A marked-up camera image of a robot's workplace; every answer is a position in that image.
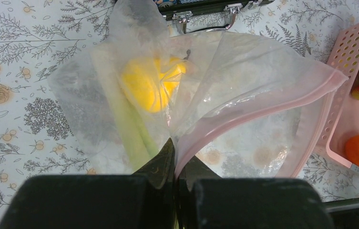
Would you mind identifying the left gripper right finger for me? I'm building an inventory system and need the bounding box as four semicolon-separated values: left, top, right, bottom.
177;157;334;229

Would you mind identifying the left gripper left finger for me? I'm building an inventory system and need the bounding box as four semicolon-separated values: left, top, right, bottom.
0;139;176;229

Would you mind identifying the clear pink zip bag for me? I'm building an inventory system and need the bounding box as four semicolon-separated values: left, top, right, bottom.
49;0;347;177

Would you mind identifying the yellow pear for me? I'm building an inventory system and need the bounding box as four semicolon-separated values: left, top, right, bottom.
121;57;188;113

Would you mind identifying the green celery stalk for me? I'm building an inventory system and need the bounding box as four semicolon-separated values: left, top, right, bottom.
106;94;159;172

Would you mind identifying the pink plastic basket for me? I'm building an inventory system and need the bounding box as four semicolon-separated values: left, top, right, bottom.
314;23;359;175

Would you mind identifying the black poker chip case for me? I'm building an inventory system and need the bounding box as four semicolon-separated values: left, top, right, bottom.
155;0;272;34

